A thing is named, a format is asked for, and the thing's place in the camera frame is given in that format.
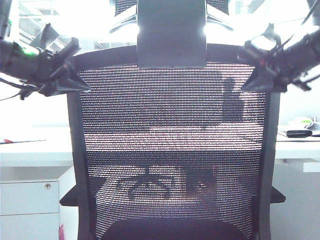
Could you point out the black star chair base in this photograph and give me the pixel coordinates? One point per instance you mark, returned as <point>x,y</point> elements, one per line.
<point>147,182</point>

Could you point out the flat stack of papers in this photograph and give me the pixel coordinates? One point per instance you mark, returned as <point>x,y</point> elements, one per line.
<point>10,140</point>

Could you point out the dark box under desk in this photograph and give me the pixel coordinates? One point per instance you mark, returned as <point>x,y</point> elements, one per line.
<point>198,182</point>

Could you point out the white under-desk bracket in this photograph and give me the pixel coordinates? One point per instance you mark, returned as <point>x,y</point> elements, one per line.
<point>311,166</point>

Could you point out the round silver cabinet lock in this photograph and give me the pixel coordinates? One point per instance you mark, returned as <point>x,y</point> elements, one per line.
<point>47,185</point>

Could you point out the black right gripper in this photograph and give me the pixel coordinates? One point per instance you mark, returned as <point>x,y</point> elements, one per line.
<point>282,67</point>

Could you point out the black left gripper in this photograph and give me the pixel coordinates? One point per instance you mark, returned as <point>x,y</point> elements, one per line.
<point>47,72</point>

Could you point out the grey computer mouse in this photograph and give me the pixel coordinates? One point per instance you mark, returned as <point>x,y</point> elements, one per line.
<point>310,125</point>

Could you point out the black flat case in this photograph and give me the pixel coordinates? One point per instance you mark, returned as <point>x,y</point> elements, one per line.
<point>298,133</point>

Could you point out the black mesh office chair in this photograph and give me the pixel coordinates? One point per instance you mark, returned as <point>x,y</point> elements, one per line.
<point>172,37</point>

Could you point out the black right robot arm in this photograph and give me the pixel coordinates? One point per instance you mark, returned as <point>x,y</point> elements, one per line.
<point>307,52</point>

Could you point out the pink item beside cabinet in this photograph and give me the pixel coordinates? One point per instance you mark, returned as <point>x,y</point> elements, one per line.
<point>61,232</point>

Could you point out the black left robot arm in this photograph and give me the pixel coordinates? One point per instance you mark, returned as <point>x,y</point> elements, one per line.
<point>15,60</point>

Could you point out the white drawer cabinet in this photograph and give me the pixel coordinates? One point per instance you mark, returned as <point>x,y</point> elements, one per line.
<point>25,197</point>

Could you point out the dark object behind mesh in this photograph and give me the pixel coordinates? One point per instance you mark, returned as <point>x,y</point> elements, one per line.
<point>232,105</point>

